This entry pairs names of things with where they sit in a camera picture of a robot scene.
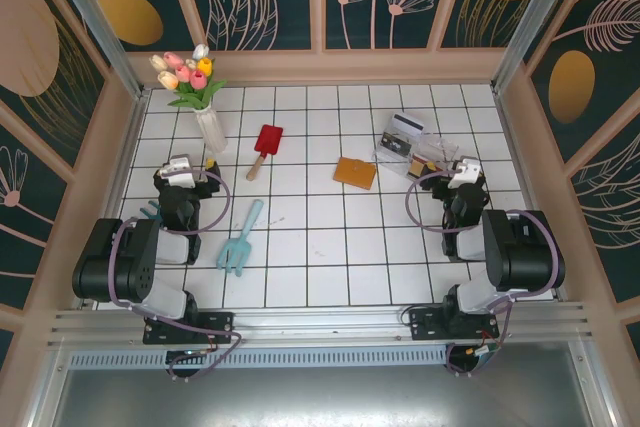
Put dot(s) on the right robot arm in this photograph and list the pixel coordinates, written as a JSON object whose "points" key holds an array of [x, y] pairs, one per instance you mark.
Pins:
{"points": [[520, 257]]}

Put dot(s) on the white ribbed vase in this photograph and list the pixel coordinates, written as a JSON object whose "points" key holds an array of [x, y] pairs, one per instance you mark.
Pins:
{"points": [[211, 129]]}

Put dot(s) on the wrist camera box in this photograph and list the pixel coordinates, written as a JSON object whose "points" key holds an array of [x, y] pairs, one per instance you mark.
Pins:
{"points": [[179, 172], [465, 172]]}

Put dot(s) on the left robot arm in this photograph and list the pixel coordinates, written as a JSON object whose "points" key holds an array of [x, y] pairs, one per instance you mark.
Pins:
{"points": [[125, 267]]}

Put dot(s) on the black card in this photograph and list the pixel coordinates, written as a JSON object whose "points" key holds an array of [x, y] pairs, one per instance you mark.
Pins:
{"points": [[396, 143]]}

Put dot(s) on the aluminium mounting rail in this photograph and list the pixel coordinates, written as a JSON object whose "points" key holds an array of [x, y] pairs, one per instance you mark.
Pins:
{"points": [[320, 322]]}

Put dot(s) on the white card with magnetic stripe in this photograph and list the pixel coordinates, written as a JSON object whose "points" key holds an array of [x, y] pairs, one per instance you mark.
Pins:
{"points": [[407, 123]]}

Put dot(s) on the clear acrylic card stand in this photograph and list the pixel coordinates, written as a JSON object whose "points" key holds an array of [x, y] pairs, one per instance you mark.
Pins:
{"points": [[440, 147]]}

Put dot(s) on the artificial tulip bouquet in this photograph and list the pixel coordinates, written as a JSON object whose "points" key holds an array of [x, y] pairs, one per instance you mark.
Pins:
{"points": [[187, 77]]}

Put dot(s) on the red toy shovel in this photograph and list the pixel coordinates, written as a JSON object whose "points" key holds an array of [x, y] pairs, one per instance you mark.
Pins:
{"points": [[269, 139]]}

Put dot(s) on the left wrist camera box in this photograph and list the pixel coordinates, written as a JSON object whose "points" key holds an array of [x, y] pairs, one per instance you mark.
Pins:
{"points": [[179, 172]]}

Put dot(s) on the small green circuit board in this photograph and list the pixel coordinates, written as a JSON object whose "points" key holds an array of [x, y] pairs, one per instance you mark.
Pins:
{"points": [[487, 351]]}

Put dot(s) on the aluminium frame post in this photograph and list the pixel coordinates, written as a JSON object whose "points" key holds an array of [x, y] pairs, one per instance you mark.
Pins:
{"points": [[525, 22], [95, 22]]}

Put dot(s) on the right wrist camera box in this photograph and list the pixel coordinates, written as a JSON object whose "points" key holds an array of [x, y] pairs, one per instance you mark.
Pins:
{"points": [[465, 172]]}

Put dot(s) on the orange leather card holder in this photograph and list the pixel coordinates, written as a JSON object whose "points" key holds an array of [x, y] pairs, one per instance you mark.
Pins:
{"points": [[355, 174]]}

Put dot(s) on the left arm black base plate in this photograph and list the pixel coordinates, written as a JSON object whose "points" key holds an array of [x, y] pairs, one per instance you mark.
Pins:
{"points": [[220, 327]]}

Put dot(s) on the aluminium table side rail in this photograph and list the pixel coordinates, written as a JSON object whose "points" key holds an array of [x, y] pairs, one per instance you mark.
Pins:
{"points": [[515, 157], [127, 147]]}

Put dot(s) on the gold card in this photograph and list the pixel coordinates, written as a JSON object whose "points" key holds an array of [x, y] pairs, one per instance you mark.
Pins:
{"points": [[416, 170]]}

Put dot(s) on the light blue toy rake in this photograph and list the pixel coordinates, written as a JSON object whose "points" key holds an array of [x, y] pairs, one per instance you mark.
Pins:
{"points": [[240, 242]]}

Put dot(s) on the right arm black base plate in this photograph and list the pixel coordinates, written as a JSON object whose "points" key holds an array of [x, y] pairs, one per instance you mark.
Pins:
{"points": [[425, 324]]}

